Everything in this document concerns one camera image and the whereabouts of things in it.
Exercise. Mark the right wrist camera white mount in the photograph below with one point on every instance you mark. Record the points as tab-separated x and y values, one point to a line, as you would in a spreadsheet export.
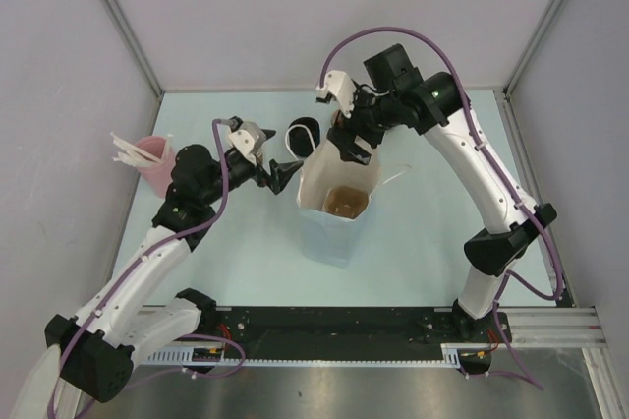
339	87

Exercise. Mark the light blue paper bag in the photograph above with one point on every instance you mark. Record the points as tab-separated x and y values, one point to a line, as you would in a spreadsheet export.
326	238

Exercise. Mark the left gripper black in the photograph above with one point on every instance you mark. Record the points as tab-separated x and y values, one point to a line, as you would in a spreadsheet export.
277	177

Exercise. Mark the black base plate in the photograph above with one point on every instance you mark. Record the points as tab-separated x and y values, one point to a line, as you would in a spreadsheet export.
301	330

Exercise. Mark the grey slotted cable duct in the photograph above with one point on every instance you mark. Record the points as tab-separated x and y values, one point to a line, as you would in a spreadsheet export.
412	355

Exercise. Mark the brown cup carrier stack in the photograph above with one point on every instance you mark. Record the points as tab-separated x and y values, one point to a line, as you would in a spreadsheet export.
334	118

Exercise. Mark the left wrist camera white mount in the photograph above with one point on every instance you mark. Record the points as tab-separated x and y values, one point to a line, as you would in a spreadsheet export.
242	135

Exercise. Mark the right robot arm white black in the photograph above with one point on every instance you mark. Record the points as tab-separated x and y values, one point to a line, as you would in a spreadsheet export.
435	108

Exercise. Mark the brown pulp cup carrier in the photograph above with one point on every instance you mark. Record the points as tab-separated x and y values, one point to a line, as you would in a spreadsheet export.
346	202

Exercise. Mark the stack of brown paper cups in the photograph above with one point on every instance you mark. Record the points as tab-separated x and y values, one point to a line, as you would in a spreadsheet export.
260	156

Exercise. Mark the stack of black lids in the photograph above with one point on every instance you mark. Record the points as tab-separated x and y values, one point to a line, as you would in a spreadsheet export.
302	137

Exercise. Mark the pink cup holder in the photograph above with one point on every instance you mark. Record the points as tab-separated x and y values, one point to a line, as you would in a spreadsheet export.
157	174

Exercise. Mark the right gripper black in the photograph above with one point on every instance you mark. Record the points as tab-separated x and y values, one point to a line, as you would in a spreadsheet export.
344	139

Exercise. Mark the aluminium frame rail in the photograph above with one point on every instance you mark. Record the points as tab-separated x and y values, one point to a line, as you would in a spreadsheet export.
547	327

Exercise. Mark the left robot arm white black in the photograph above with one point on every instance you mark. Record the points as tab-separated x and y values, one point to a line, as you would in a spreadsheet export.
102	344

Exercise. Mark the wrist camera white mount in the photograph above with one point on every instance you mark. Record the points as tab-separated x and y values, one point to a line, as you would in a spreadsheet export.
339	87
242	135

